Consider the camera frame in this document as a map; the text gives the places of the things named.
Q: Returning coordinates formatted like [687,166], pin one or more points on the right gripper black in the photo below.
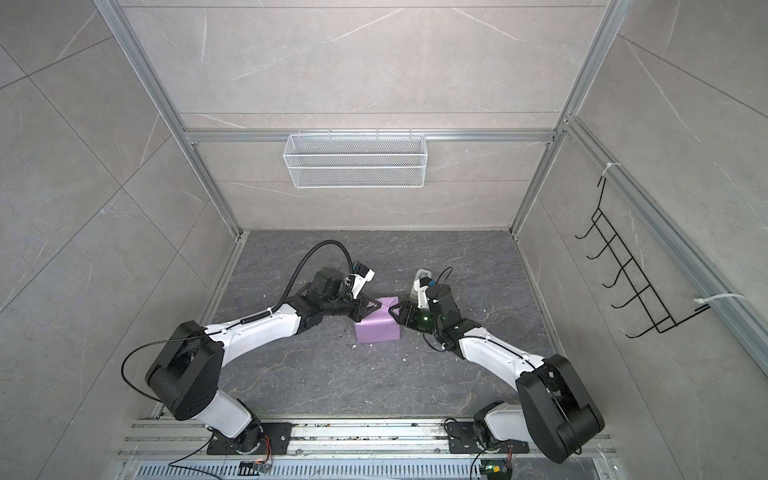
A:
[408,314]

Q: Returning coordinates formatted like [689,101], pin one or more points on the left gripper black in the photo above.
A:
[365,309]

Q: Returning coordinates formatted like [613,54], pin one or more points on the pink wrapping paper sheet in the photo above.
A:
[379,326]

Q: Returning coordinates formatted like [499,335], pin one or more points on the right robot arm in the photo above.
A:
[556,413]

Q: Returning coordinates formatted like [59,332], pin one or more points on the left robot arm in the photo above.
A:
[185,375]

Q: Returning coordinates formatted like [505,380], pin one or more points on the white tape dispenser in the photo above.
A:
[420,277]

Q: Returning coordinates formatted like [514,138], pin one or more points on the green connector board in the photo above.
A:
[495,470]

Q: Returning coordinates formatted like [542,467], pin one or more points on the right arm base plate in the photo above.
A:
[465,437]

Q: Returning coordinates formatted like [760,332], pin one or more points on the white wire mesh basket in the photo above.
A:
[330,160]

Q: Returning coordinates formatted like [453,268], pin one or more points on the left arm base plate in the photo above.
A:
[270,436]

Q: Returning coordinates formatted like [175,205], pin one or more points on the aluminium rail base frame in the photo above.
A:
[350,448]

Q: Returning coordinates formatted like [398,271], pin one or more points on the black wire hook rack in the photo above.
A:
[629,271]

